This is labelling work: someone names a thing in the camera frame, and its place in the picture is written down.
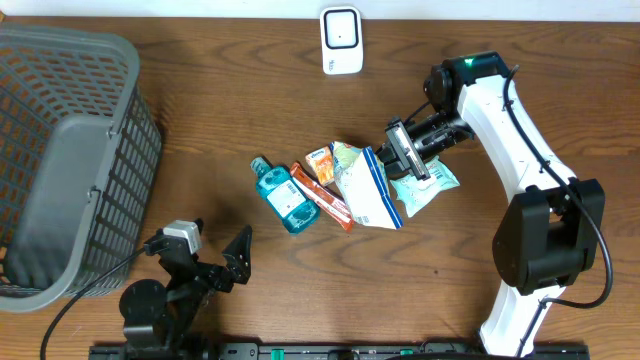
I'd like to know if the pale wet wipes pack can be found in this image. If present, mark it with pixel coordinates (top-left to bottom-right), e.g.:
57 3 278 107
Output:
391 156 460 218

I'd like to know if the teal mouthwash bottle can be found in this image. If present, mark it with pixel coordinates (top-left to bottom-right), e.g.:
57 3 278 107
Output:
250 157 320 234

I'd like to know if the yellow snack bag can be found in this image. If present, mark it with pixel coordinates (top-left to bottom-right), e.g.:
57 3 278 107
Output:
329 141 403 230

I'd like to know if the orange snack bar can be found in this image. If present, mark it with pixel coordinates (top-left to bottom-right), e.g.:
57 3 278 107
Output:
290 162 355 232

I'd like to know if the small orange tissue pack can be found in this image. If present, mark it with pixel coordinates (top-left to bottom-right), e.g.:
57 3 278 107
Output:
305 146 334 186

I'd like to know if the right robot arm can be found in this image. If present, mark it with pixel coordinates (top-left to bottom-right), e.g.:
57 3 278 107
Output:
376 51 613 358

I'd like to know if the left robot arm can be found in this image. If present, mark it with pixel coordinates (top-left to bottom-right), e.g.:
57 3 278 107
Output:
119 219 253 359

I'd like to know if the white barcode scanner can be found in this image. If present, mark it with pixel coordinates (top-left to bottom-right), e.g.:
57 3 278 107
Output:
319 6 364 75

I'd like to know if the grey plastic basket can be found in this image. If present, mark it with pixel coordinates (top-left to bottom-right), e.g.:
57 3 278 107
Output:
1 23 162 313

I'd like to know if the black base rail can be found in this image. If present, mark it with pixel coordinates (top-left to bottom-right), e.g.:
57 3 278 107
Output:
87 342 591 360

